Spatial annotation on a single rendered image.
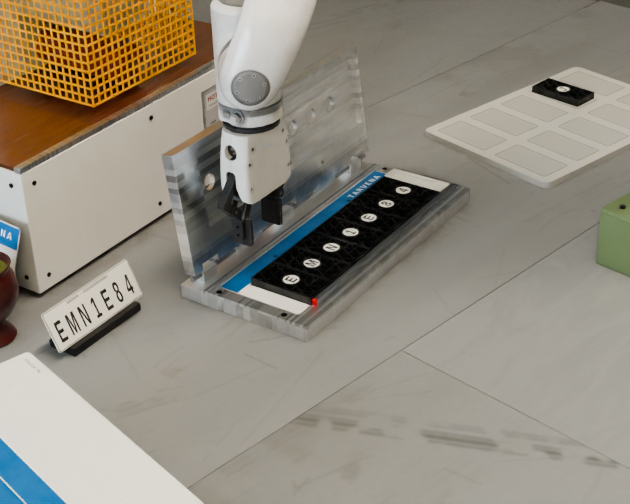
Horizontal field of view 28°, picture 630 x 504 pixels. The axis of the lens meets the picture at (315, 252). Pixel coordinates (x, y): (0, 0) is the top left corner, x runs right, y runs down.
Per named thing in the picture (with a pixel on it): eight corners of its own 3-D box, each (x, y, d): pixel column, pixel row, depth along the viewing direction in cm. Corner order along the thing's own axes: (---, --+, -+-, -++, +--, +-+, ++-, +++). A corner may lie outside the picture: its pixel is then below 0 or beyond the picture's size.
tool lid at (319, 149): (171, 156, 159) (161, 155, 160) (197, 287, 167) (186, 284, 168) (356, 45, 190) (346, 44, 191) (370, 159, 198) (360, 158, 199)
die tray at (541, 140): (546, 189, 194) (546, 183, 193) (422, 135, 212) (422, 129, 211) (699, 114, 216) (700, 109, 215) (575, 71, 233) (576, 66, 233)
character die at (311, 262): (332, 288, 167) (332, 281, 166) (272, 268, 172) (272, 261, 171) (352, 272, 170) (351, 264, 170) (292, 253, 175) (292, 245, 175)
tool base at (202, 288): (307, 342, 160) (306, 318, 158) (181, 297, 170) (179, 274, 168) (469, 201, 191) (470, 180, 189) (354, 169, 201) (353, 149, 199)
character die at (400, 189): (423, 212, 184) (423, 204, 184) (366, 195, 189) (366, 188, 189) (439, 198, 188) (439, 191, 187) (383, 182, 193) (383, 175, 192)
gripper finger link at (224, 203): (217, 192, 160) (228, 223, 164) (250, 153, 164) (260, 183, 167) (210, 190, 160) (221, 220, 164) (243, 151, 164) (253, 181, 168)
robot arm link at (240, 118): (255, 116, 156) (256, 138, 157) (295, 91, 162) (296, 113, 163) (201, 103, 160) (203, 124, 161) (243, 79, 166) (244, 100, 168)
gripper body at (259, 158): (250, 132, 157) (255, 211, 162) (297, 103, 164) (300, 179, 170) (203, 120, 160) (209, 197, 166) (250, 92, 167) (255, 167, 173)
